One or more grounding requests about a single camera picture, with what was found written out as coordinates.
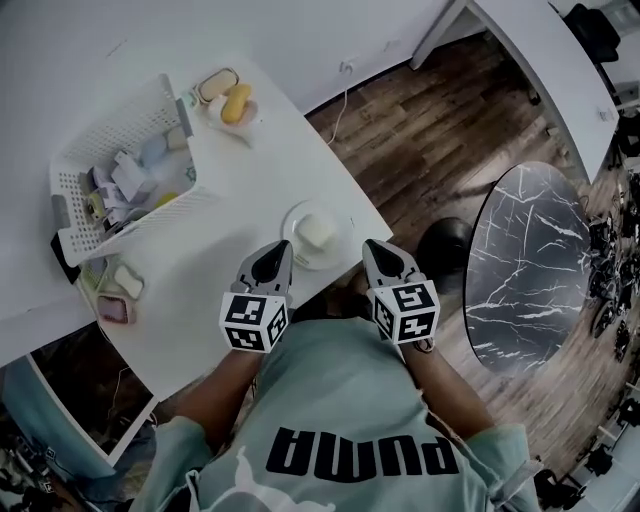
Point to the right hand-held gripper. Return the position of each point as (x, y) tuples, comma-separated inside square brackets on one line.
[(407, 312)]

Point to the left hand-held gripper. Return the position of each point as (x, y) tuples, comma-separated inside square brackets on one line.
[(252, 320)]

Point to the white plate of food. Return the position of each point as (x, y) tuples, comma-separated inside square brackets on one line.
[(305, 257)]

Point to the white block of food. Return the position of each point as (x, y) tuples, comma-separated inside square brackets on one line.
[(316, 231)]

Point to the person's right forearm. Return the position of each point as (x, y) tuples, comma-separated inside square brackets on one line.
[(445, 390)]

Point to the person's left forearm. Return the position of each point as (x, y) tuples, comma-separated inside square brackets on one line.
[(220, 395)]

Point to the yellow toy food piece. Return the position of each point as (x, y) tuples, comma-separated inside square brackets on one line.
[(166, 200)]

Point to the pale pink small plate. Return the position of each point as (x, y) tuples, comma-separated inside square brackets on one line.
[(247, 122)]

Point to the black round stool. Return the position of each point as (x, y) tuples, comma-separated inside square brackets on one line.
[(445, 245)]

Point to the white table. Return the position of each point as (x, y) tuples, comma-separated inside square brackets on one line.
[(225, 190)]

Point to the white toy bread slice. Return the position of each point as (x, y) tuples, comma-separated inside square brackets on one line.
[(129, 281)]

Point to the person's mint green shirt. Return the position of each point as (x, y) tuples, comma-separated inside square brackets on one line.
[(340, 400)]

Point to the dark marble round table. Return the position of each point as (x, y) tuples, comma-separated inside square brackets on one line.
[(530, 265)]

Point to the small beige toy item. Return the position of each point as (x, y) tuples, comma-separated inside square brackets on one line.
[(176, 138)]

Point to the pink toy toast slice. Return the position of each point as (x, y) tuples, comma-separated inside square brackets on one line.
[(116, 310)]

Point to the light blue toy item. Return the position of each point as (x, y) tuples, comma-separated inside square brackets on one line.
[(154, 151)]

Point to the yellow toy bread roll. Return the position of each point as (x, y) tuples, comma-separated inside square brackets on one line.
[(236, 104)]

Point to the white crumpled paper pieces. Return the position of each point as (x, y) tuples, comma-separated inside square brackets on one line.
[(125, 177)]

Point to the yellow-green small toy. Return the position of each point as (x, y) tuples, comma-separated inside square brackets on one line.
[(95, 207)]

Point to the beige toy toast slice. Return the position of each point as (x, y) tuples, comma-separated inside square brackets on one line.
[(215, 84)]

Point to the white perforated plastic basket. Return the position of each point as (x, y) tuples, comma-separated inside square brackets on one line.
[(140, 110)]

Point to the pile of black equipment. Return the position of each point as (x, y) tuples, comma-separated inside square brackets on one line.
[(612, 270)]

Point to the long white desk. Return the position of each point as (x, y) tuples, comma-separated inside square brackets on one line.
[(540, 60)]

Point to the black office chair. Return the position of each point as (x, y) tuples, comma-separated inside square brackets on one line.
[(592, 30)]

